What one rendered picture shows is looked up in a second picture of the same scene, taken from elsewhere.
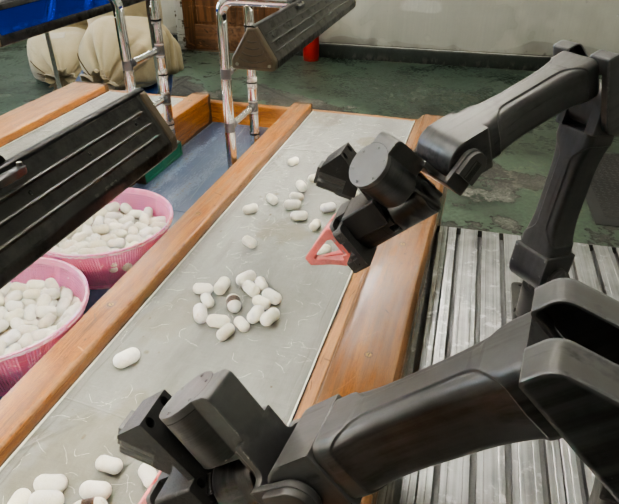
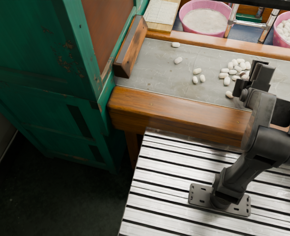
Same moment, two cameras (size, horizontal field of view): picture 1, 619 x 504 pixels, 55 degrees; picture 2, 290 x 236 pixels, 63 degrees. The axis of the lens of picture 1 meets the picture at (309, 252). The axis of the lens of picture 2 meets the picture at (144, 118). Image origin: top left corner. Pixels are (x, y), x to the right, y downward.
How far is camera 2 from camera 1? 0.44 m
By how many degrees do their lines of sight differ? 63
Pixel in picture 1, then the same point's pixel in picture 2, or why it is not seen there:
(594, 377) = (264, 103)
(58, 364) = (286, 52)
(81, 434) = not seen: hidden behind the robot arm
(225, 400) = (264, 70)
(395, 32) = not seen: outside the picture
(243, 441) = (256, 80)
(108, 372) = not seen: outside the picture
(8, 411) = (265, 48)
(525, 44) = not seen: outside the picture
